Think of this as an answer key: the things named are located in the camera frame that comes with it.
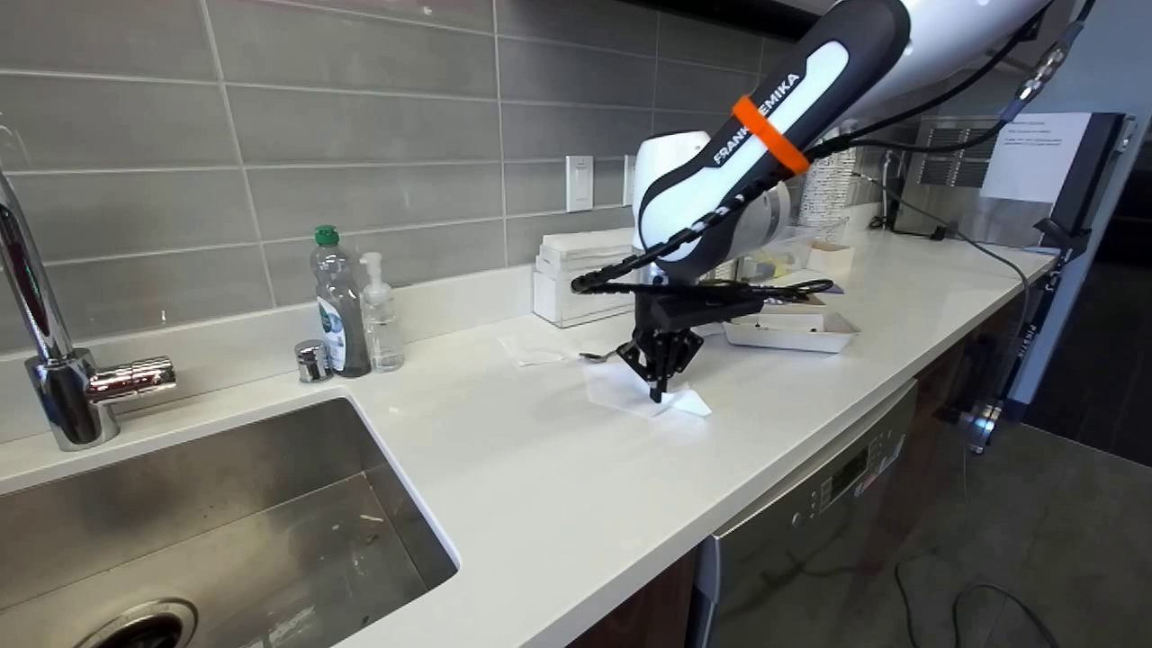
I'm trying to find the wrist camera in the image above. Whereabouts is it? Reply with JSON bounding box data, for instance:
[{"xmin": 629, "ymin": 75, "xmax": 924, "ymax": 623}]
[{"xmin": 686, "ymin": 288, "xmax": 767, "ymax": 327}]

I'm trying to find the chrome counter button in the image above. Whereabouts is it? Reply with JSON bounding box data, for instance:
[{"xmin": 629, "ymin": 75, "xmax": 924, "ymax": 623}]
[{"xmin": 294, "ymin": 339, "xmax": 335, "ymax": 384}]

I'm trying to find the stainless steel dishwasher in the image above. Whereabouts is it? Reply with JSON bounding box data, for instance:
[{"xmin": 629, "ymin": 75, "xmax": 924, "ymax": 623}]
[{"xmin": 688, "ymin": 378, "xmax": 921, "ymax": 648}]

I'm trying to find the black stand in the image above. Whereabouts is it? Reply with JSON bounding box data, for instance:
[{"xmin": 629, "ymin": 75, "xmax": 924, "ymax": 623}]
[{"xmin": 936, "ymin": 112, "xmax": 1137, "ymax": 455}]

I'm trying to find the white paper napkin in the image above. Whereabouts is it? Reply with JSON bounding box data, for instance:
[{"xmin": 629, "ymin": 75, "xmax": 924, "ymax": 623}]
[
  {"xmin": 582, "ymin": 358, "xmax": 713, "ymax": 420},
  {"xmin": 499, "ymin": 334, "xmax": 578, "ymax": 368}
]

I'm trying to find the chrome kitchen tap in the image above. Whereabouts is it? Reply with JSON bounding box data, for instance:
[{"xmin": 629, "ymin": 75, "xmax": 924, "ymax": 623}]
[{"xmin": 0, "ymin": 169, "xmax": 178, "ymax": 452}]

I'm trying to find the black cable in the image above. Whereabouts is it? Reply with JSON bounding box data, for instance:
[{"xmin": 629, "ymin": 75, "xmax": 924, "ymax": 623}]
[
  {"xmin": 895, "ymin": 556, "xmax": 1065, "ymax": 648},
  {"xmin": 851, "ymin": 169, "xmax": 1033, "ymax": 379}
]

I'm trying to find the white rectangular tray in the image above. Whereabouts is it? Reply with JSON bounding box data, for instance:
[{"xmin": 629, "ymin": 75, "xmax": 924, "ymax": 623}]
[{"xmin": 722, "ymin": 301, "xmax": 861, "ymax": 355}]

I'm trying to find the white paper notice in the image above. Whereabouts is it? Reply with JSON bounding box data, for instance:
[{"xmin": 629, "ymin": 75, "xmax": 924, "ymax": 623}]
[{"xmin": 978, "ymin": 112, "xmax": 1094, "ymax": 204}]

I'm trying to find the stack of paper cups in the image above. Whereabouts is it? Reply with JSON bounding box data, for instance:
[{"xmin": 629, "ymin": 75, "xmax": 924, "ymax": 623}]
[{"xmin": 798, "ymin": 144, "xmax": 858, "ymax": 246}]

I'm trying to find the stainless steel appliance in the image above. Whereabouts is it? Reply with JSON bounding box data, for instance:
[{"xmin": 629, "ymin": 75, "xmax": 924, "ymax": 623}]
[{"xmin": 889, "ymin": 113, "xmax": 1056, "ymax": 249}]

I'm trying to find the crumpled white paper napkin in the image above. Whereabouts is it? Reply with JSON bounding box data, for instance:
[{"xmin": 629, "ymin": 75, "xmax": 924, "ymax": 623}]
[{"xmin": 499, "ymin": 334, "xmax": 578, "ymax": 368}]

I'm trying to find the white napkin box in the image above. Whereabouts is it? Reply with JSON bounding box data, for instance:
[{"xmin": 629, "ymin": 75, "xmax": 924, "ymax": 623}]
[{"xmin": 532, "ymin": 227, "xmax": 642, "ymax": 329}]

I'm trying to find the clear pump soap bottle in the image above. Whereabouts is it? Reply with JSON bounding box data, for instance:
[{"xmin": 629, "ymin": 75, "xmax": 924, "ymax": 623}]
[{"xmin": 359, "ymin": 251, "xmax": 407, "ymax": 374}]

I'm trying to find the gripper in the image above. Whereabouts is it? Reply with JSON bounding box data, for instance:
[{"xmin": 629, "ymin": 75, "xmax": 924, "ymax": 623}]
[{"xmin": 618, "ymin": 290, "xmax": 706, "ymax": 403}]

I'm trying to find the green cap dish soap bottle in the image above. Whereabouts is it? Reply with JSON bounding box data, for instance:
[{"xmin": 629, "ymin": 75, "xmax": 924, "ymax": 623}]
[{"xmin": 310, "ymin": 225, "xmax": 373, "ymax": 379}]

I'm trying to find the clear plastic container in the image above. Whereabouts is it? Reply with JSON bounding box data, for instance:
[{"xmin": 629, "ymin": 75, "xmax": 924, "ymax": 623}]
[{"xmin": 736, "ymin": 223, "xmax": 849, "ymax": 284}]

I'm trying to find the stainless steel sink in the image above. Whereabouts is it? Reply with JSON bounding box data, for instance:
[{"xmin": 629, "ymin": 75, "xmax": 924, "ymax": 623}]
[{"xmin": 0, "ymin": 396, "xmax": 461, "ymax": 648}]

